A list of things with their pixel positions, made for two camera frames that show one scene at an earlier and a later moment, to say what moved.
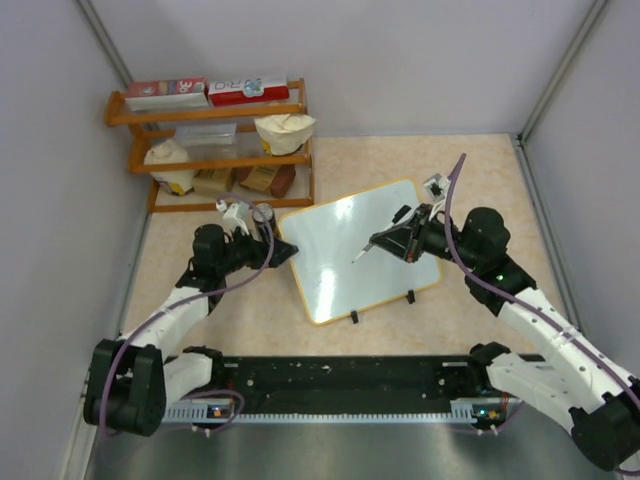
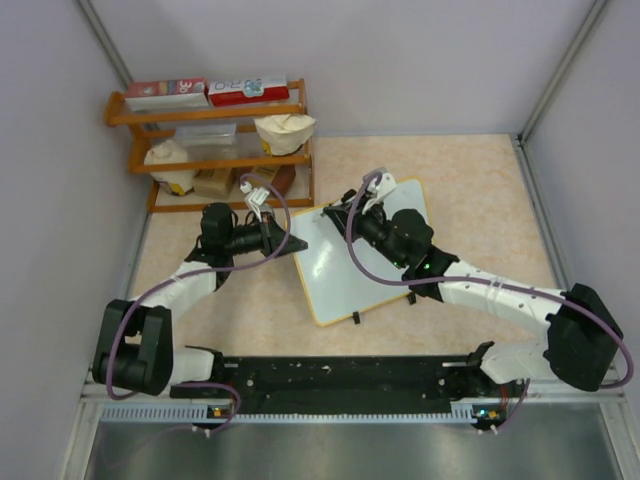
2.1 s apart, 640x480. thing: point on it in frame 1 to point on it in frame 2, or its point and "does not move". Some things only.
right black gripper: x=406 y=241 to x=359 y=218
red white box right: x=249 y=90 does not move
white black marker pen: x=399 y=214 to x=348 y=195
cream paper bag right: x=282 y=134 does not move
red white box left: x=168 y=94 does not move
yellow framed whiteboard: x=330 y=236 does not move
